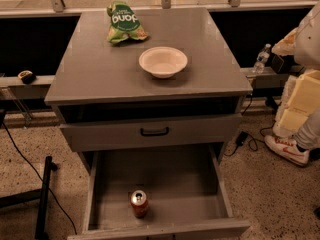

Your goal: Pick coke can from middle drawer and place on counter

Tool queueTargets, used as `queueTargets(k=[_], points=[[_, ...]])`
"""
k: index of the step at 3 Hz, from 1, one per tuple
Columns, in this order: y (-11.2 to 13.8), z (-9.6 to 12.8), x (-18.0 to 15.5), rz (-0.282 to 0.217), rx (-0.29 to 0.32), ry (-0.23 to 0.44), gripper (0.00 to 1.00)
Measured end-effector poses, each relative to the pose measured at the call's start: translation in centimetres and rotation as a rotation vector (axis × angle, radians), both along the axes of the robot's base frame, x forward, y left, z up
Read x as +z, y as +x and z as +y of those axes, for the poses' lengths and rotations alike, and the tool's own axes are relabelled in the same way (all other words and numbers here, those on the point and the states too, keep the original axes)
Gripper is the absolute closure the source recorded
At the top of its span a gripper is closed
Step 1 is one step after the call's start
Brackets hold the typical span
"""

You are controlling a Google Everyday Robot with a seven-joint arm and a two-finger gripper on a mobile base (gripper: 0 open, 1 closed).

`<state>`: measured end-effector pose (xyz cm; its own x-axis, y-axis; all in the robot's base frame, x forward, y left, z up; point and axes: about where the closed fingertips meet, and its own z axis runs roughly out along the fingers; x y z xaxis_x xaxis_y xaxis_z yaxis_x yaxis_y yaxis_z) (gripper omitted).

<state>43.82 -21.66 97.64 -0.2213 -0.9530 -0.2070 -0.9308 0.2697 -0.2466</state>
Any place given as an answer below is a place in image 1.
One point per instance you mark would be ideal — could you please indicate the red coke can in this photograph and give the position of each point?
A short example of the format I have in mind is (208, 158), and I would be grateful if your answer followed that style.
(139, 203)

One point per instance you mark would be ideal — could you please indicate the grey drawer cabinet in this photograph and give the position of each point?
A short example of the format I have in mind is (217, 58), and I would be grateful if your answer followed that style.
(180, 86)

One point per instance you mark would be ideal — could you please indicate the closed grey drawer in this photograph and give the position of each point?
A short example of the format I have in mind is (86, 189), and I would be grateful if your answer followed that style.
(96, 136)

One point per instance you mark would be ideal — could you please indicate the open grey lower drawer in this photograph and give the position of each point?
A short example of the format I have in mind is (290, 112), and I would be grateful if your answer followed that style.
(185, 190)

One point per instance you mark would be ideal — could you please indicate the white bowl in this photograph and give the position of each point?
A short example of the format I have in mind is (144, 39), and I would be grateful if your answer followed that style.
(163, 62)

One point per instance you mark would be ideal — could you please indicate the black power adapter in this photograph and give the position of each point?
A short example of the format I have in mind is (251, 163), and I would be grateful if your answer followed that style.
(241, 138)

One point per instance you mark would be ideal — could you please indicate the green chip bag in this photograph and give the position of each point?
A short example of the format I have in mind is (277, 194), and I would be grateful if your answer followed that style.
(124, 24)

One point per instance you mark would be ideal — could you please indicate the clear water bottle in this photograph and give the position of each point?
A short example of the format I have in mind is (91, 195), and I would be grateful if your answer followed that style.
(261, 59)

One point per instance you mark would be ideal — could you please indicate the white red sneaker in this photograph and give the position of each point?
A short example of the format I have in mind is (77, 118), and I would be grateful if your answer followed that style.
(288, 149)

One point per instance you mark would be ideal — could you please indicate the black box on ledge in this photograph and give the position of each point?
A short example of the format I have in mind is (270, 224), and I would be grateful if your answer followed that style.
(282, 64)

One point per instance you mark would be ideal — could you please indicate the small black yellow object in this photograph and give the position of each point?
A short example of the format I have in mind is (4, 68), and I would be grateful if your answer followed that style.
(26, 76)

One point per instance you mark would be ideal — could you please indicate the black metal stand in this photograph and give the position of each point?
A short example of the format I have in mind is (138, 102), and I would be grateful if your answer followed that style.
(40, 194)

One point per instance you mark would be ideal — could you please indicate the person leg light trousers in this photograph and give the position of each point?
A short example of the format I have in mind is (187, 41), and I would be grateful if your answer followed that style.
(308, 135)

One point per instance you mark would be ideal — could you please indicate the black drawer handle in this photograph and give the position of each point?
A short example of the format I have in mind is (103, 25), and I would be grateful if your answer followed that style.
(154, 132)

